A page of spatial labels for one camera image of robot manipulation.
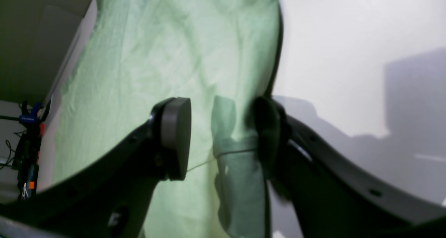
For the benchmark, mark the blue clamp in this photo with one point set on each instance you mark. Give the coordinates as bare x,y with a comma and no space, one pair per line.
31,117

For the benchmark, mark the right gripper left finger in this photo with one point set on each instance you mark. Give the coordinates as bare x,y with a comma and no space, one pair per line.
111,197

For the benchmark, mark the light green T-shirt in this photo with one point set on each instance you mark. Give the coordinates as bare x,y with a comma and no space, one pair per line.
218,53

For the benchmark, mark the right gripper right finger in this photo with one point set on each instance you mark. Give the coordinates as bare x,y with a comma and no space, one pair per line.
332,197

